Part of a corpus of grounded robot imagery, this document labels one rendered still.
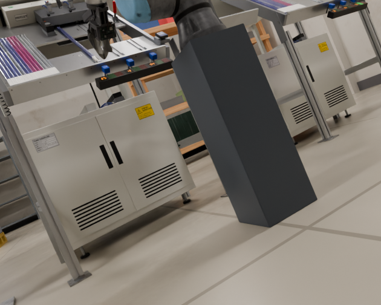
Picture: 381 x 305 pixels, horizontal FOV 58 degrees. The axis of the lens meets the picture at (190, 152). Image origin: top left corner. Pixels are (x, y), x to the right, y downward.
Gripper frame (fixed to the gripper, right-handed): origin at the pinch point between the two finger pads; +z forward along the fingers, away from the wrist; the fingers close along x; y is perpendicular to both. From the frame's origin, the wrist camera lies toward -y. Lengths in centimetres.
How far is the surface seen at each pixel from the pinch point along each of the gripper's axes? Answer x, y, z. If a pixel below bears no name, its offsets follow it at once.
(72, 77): -12.8, -2.0, 6.7
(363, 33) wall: 366, -88, 97
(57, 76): -18.5, -2.0, 4.5
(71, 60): -7.8, -15.8, 6.0
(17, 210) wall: -57, -558, 580
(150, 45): 27.5, -10.6, 6.0
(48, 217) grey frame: -41, 29, 40
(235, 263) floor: -12, 92, 14
